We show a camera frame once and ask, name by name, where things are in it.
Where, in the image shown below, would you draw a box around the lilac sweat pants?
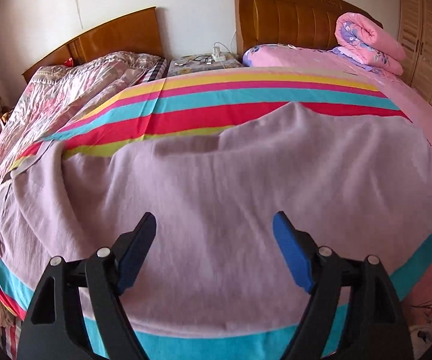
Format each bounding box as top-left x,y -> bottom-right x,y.
0,102 -> 432,337

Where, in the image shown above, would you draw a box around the plaid checkered bed sheet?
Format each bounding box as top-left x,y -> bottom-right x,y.
0,319 -> 22,359

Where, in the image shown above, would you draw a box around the rolled pink floral quilt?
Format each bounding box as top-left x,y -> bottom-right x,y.
332,12 -> 406,76

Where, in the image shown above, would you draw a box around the floral pink comforter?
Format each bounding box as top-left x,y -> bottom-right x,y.
0,51 -> 168,184

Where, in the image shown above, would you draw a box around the tall wooden headboard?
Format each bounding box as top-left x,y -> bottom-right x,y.
234,0 -> 373,55

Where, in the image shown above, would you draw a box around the rainbow striped blanket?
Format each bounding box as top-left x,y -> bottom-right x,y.
0,67 -> 432,359

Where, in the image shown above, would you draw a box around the white power strip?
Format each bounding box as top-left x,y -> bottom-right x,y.
212,46 -> 226,63

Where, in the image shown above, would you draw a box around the nightstand with floral cover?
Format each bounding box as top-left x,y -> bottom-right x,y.
167,53 -> 243,77

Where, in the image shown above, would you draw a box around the low wooden headboard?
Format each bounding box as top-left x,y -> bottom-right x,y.
22,7 -> 164,82

